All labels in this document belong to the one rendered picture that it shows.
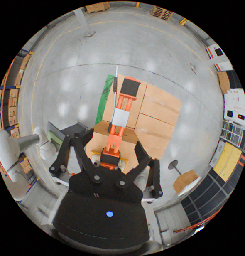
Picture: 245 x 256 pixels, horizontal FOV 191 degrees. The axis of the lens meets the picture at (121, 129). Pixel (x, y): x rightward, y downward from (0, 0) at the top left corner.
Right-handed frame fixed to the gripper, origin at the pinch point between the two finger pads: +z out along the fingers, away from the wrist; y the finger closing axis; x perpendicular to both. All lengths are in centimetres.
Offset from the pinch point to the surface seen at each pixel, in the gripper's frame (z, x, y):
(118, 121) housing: 12.4, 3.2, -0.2
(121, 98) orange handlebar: 13.0, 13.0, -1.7
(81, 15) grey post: 31, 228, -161
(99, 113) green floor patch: 122, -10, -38
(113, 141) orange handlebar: 12.5, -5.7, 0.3
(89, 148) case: 27.5, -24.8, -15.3
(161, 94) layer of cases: 67, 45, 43
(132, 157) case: 27.4, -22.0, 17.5
